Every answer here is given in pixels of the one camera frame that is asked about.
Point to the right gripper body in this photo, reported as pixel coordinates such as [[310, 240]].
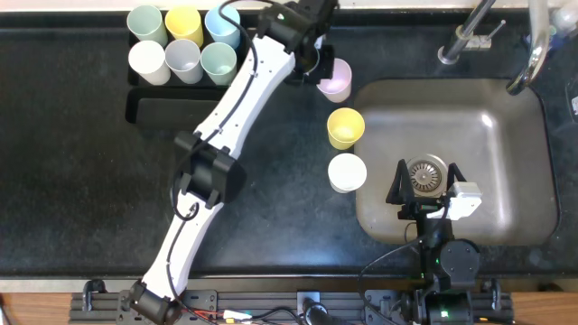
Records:
[[415, 210]]

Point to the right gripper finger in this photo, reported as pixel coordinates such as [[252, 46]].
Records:
[[454, 173], [401, 187]]

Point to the white cup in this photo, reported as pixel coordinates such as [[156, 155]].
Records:
[[347, 171], [145, 56]]

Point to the yellow cup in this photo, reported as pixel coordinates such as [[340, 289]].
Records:
[[183, 21], [345, 126]]

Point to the pink cup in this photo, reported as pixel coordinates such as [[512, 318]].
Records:
[[338, 81]]

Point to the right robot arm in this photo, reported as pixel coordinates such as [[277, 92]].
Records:
[[458, 262]]

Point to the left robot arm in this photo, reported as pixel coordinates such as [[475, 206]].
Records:
[[235, 108]]

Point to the steel sink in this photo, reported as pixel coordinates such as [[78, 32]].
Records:
[[496, 158]]

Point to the steel tap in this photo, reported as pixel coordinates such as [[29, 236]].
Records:
[[537, 49]]

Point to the blue soap bottle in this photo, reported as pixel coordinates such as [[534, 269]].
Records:
[[562, 20]]

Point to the green cup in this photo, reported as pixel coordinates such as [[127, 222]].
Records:
[[218, 60], [144, 21]]

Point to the blue cup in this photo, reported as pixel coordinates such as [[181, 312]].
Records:
[[221, 27]]

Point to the grey cup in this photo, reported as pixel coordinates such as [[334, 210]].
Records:
[[182, 55]]

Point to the black tray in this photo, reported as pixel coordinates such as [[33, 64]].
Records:
[[153, 110]]

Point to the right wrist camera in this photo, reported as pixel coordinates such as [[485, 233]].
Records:
[[463, 201]]

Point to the mounting rail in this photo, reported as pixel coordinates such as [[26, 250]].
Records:
[[271, 302]]

